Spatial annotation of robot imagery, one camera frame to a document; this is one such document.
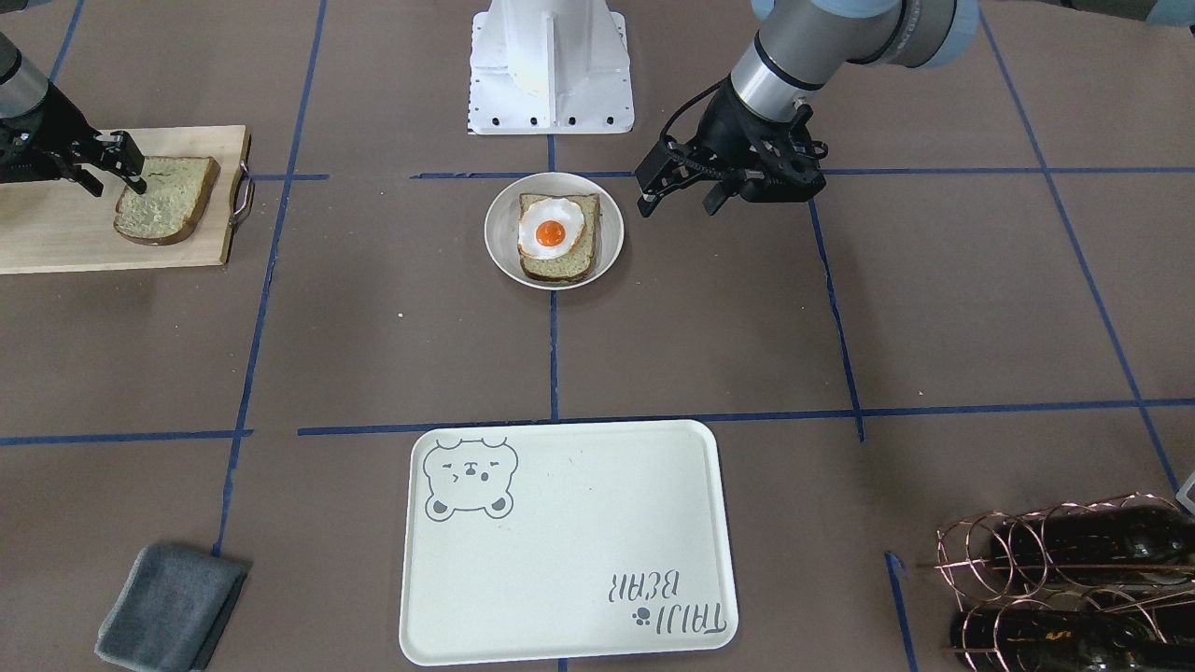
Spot wooden cutting board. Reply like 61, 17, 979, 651
1, 126, 251, 273

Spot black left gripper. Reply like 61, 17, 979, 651
635, 79, 828, 216

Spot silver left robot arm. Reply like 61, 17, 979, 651
635, 1, 980, 216

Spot dark glass bottle upper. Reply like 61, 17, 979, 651
991, 505, 1194, 587

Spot fried egg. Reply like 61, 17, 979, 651
517, 197, 586, 259

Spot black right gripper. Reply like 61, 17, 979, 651
1, 84, 147, 197

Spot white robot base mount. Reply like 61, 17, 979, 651
467, 1, 635, 135

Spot white round plate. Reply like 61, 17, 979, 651
484, 172, 625, 291

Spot dark glass bottle lower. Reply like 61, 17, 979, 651
949, 601, 1194, 671

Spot white bear serving tray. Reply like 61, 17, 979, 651
398, 419, 739, 666

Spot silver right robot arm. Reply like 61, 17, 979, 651
1, 35, 147, 197

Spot grey folded cloth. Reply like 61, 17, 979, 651
94, 543, 249, 671

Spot bread slice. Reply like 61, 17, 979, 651
112, 155, 220, 245
517, 194, 600, 285

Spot copper wire bottle rack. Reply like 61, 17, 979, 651
932, 493, 1194, 644

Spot dark glass bottle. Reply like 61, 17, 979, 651
949, 601, 1194, 671
991, 505, 1194, 587

